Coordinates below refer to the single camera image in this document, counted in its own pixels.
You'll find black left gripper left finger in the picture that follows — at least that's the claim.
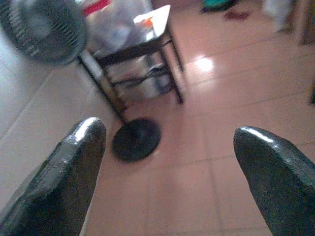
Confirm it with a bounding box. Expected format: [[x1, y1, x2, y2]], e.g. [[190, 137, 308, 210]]
[[0, 117, 107, 236]]

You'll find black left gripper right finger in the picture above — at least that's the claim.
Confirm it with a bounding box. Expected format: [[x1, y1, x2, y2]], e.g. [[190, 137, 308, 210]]
[[233, 125, 315, 236]]

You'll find clear lidded storage box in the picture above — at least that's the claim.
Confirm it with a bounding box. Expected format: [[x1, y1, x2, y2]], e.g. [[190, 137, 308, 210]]
[[105, 53, 173, 99]]

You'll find black standing fan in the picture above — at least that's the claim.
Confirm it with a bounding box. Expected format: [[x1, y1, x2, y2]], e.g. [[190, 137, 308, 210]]
[[0, 0, 162, 163]]

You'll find dark metal shelf stand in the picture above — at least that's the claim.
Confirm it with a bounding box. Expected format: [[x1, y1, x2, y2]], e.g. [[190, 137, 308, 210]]
[[78, 30, 185, 123]]

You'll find brown wooden furniture leg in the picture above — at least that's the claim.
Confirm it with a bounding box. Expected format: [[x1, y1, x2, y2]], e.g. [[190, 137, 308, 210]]
[[299, 0, 315, 45]]

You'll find white bag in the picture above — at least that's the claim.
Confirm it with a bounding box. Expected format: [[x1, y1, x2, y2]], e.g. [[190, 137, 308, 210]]
[[262, 0, 296, 33]]

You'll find dark red floor rag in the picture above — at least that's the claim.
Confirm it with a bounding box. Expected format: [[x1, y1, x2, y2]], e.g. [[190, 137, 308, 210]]
[[222, 10, 251, 21]]

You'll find white flat tray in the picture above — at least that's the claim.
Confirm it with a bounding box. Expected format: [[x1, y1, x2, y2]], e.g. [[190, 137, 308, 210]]
[[133, 4, 171, 41]]

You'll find green cloth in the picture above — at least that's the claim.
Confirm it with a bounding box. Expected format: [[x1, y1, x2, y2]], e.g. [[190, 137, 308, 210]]
[[201, 0, 237, 12]]

